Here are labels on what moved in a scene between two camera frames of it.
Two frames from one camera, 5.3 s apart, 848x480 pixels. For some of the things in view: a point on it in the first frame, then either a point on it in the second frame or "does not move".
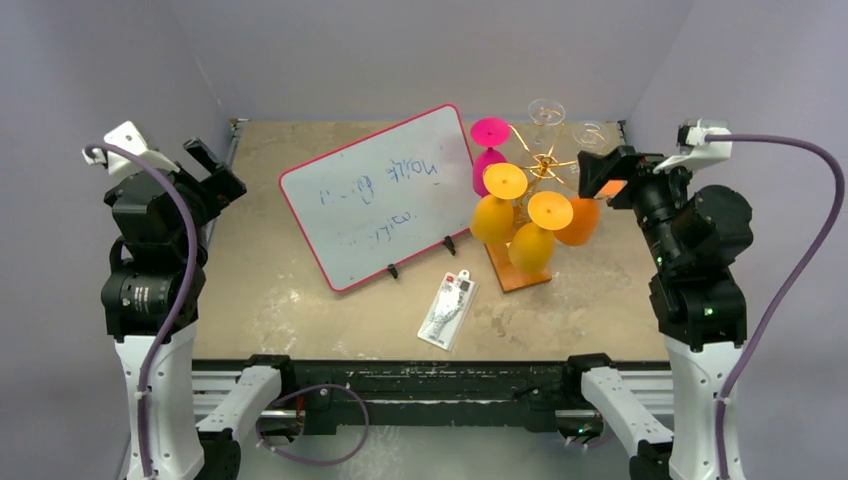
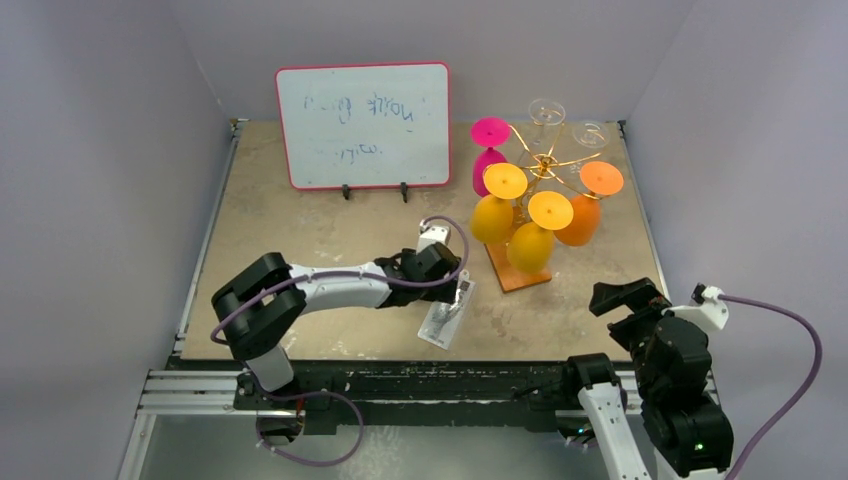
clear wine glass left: x=546 y=117 does not move
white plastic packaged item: x=446 y=301 does not move
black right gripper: x=626 y=183 to x=626 y=302
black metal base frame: x=328 y=397 does not move
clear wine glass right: x=591 y=136 does not move
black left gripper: x=217 y=189 to x=443 y=292
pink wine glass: x=490 y=133 does not move
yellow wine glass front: x=531 y=245 does not move
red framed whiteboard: x=387 y=199 to x=366 y=125
